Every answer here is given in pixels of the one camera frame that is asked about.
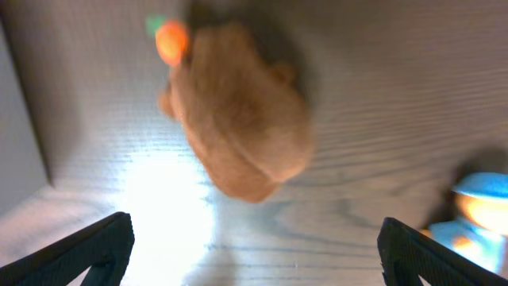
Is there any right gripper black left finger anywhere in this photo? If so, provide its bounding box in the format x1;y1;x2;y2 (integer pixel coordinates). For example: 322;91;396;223
1;212;135;286

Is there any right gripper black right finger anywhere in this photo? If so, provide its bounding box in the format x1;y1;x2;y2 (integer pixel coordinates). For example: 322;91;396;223
377;217;507;286

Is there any brown plush toy with carrot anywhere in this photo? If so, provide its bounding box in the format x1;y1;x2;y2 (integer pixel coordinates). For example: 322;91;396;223
147;17;314;203

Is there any orange duck toy blue hat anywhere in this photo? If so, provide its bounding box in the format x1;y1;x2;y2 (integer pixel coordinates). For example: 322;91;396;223
422;172;507;274

